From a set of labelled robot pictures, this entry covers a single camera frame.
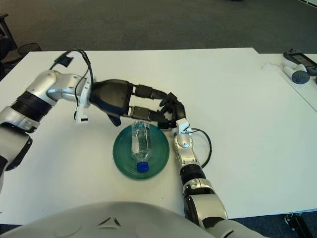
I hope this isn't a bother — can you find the black caster wheel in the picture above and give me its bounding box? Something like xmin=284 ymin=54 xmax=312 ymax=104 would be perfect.
xmin=284 ymin=213 xmax=317 ymax=238

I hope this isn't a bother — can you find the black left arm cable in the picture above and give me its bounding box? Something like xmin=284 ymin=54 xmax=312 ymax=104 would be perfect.
xmin=51 ymin=49 xmax=96 ymax=119

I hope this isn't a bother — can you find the black office chair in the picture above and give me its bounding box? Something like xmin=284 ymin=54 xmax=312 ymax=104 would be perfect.
xmin=0 ymin=13 xmax=23 ymax=80

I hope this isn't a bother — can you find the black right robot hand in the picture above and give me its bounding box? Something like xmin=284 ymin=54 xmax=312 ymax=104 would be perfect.
xmin=158 ymin=91 xmax=186 ymax=131

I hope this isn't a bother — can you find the dark handheld screen device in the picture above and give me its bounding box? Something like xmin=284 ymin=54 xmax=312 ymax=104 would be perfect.
xmin=283 ymin=49 xmax=317 ymax=74

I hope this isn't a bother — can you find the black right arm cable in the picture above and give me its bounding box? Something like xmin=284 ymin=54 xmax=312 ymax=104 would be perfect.
xmin=190 ymin=128 xmax=212 ymax=169

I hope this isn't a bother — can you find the black wire mesh bin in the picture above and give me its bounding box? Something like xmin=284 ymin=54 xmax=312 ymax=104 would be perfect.
xmin=17 ymin=43 xmax=42 ymax=57

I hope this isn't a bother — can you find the grey robot torso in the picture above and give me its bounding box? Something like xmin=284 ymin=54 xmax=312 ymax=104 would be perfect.
xmin=0 ymin=201 xmax=216 ymax=238

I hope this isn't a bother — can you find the clear bottle with blue cap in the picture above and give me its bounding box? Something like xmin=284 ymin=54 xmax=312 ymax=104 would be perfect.
xmin=130 ymin=120 xmax=152 ymax=173

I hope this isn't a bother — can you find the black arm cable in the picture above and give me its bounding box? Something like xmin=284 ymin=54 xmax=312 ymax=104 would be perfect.
xmin=51 ymin=49 xmax=96 ymax=119
xmin=190 ymin=128 xmax=212 ymax=169

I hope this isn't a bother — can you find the white grey VR controller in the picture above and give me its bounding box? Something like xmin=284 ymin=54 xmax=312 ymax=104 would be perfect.
xmin=282 ymin=63 xmax=310 ymax=85

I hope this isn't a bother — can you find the green ribbed plate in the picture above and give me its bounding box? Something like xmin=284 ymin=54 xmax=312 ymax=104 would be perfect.
xmin=112 ymin=123 xmax=170 ymax=181

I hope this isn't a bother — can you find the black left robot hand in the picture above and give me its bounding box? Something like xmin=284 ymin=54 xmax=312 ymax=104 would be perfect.
xmin=88 ymin=79 xmax=171 ymax=127

